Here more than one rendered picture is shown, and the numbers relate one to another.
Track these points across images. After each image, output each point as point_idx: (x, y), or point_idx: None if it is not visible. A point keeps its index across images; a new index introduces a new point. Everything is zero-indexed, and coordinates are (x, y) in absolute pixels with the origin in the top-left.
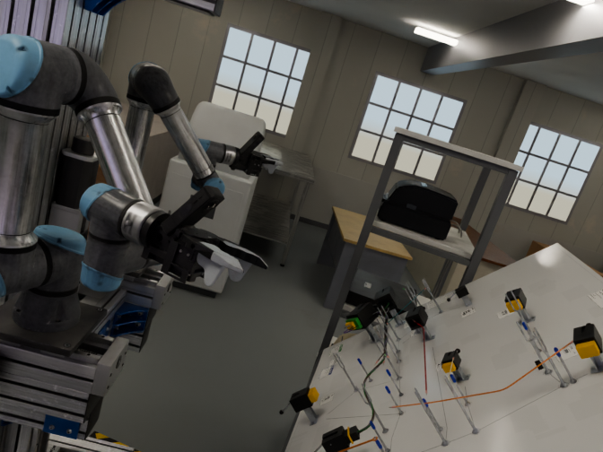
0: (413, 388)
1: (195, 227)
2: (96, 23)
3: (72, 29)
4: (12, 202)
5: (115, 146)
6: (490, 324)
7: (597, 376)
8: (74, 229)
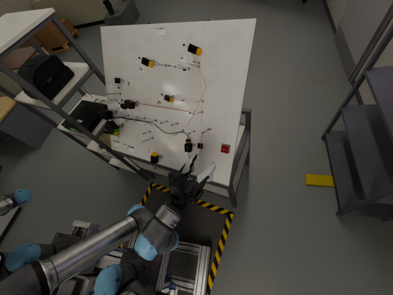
0: (166, 116)
1: None
2: None
3: None
4: None
5: (86, 253)
6: (145, 76)
7: (201, 54)
8: (71, 284)
